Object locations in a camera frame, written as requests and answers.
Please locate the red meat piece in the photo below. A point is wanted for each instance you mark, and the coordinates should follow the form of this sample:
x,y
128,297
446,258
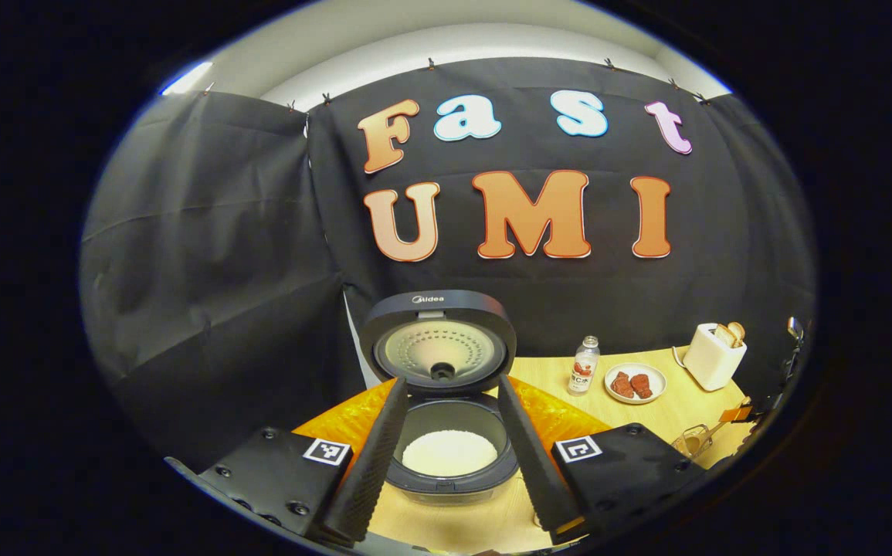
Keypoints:
x,y
622,384
642,384

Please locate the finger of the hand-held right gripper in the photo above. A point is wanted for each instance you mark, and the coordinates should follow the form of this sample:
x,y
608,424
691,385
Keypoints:
x,y
739,413

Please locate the white plate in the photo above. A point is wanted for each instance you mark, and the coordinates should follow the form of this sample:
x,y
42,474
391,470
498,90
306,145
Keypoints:
x,y
612,394

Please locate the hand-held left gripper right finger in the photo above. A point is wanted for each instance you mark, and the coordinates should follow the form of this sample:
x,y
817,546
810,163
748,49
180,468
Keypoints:
x,y
538,463

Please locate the toast bread slice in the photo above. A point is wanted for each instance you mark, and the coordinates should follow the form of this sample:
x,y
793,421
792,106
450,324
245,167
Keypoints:
x,y
737,331
724,335

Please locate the white toaster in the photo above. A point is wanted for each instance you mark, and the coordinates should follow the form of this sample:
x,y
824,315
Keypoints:
x,y
712,363

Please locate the white rice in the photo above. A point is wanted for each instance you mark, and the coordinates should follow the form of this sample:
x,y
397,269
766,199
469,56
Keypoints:
x,y
449,454

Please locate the dark grey rice cooker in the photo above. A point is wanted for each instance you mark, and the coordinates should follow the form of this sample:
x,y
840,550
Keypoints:
x,y
446,303

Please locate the clear drink bottle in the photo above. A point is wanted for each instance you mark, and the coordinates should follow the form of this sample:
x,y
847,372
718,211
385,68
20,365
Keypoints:
x,y
585,369

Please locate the black backdrop cloth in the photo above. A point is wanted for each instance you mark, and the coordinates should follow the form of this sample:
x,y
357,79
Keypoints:
x,y
206,255

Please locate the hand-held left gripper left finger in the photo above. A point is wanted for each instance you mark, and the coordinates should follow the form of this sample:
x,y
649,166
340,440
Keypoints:
x,y
372,463

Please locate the ceiling light panel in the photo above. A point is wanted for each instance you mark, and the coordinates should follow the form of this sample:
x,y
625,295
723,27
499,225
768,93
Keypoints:
x,y
183,77

